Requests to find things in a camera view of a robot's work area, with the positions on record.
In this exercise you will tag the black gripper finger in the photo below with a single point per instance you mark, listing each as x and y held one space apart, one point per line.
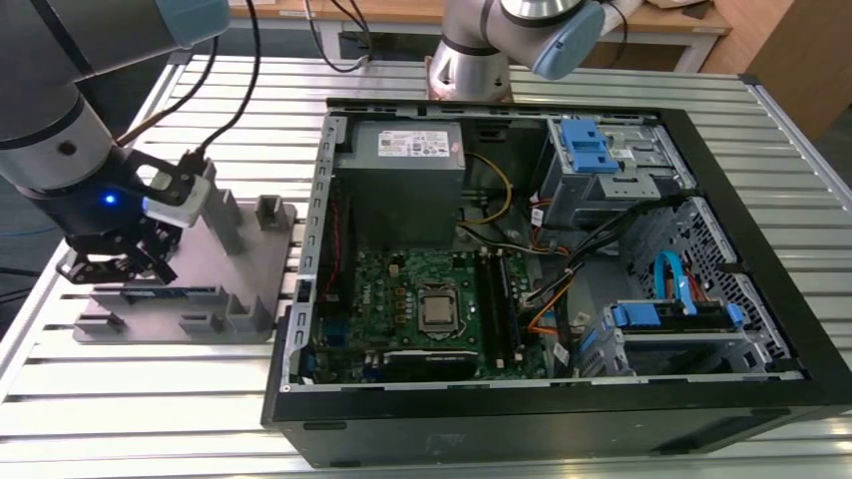
165 234
109 267

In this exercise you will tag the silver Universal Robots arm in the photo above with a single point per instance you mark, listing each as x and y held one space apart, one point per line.
40 125

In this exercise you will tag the grey plastic parts rack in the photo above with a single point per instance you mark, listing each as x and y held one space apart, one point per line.
220 279

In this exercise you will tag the green motherboard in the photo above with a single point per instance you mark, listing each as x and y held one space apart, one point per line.
379 299

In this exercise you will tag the grey power supply unit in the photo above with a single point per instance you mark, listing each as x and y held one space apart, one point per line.
399 199

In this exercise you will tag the silver CPU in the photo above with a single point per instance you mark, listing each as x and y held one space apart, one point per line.
439 309

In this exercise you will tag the black graphics card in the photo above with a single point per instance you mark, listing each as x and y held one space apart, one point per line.
432 366

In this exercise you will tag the black open PC case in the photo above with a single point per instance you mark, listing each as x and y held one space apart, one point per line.
465 404

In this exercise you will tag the blue plastic drive latch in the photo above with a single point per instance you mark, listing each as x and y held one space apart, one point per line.
585 132

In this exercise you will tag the grey metal drive cage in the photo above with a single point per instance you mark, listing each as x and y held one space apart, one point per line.
639 192

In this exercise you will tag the hard disk in blue carrier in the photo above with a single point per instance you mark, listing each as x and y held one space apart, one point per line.
685 322

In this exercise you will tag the grey metal disk bay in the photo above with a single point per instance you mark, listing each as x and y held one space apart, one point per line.
685 338

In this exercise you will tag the wooden top desk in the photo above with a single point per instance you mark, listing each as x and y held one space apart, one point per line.
665 22

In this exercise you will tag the wooden cabinet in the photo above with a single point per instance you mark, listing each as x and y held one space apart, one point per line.
785 50

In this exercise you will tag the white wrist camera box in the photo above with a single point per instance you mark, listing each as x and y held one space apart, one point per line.
169 212

